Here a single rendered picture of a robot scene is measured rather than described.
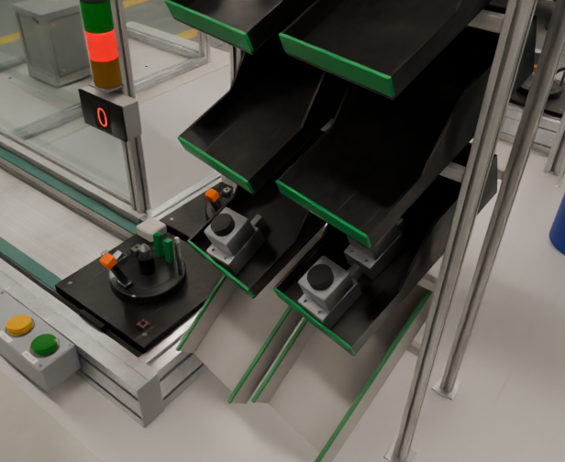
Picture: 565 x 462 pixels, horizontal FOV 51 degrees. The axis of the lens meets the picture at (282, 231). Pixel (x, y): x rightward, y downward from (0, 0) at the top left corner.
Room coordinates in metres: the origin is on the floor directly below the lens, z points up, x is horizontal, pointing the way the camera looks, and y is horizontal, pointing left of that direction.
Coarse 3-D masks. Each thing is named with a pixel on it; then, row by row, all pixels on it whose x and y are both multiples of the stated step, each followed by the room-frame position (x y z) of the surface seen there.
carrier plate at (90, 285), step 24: (144, 240) 0.92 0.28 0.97; (96, 264) 0.84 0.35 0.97; (192, 264) 0.85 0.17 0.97; (72, 288) 0.77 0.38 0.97; (96, 288) 0.77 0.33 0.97; (192, 288) 0.78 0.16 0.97; (96, 312) 0.72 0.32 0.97; (120, 312) 0.72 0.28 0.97; (144, 312) 0.72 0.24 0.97; (168, 312) 0.72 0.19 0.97; (192, 312) 0.73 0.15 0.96; (120, 336) 0.67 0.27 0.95; (144, 336) 0.66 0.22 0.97
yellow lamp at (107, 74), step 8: (96, 64) 0.99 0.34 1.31; (104, 64) 0.99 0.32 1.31; (112, 64) 1.00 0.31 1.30; (96, 72) 0.99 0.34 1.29; (104, 72) 0.99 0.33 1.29; (112, 72) 1.00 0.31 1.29; (120, 72) 1.02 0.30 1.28; (96, 80) 0.99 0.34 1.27; (104, 80) 0.99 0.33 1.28; (112, 80) 0.99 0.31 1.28; (120, 80) 1.01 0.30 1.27; (104, 88) 0.99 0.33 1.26
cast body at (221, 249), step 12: (216, 216) 0.60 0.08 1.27; (228, 216) 0.60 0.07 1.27; (240, 216) 0.60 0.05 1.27; (216, 228) 0.58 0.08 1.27; (228, 228) 0.58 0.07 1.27; (240, 228) 0.59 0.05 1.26; (252, 228) 0.60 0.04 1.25; (216, 240) 0.58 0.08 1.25; (228, 240) 0.57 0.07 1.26; (240, 240) 0.58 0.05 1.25; (252, 240) 0.60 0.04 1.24; (264, 240) 0.61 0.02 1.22; (216, 252) 0.59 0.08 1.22; (228, 252) 0.57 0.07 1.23; (240, 252) 0.58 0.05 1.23; (252, 252) 0.60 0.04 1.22; (228, 264) 0.57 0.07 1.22; (240, 264) 0.58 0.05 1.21
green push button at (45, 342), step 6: (42, 336) 0.65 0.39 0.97; (48, 336) 0.65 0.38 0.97; (54, 336) 0.66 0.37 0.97; (36, 342) 0.64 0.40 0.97; (42, 342) 0.64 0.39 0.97; (48, 342) 0.64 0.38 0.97; (54, 342) 0.64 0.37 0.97; (36, 348) 0.63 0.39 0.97; (42, 348) 0.63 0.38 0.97; (48, 348) 0.63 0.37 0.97; (54, 348) 0.64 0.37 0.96; (36, 354) 0.62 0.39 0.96; (42, 354) 0.62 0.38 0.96
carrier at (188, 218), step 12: (228, 180) 1.13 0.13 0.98; (204, 192) 1.09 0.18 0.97; (228, 192) 1.05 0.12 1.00; (192, 204) 1.05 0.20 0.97; (204, 204) 1.05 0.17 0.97; (168, 216) 1.00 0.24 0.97; (180, 216) 1.00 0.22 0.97; (192, 216) 1.00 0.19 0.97; (204, 216) 1.00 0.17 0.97; (168, 228) 0.97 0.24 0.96; (180, 228) 0.96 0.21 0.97; (192, 228) 0.96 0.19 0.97
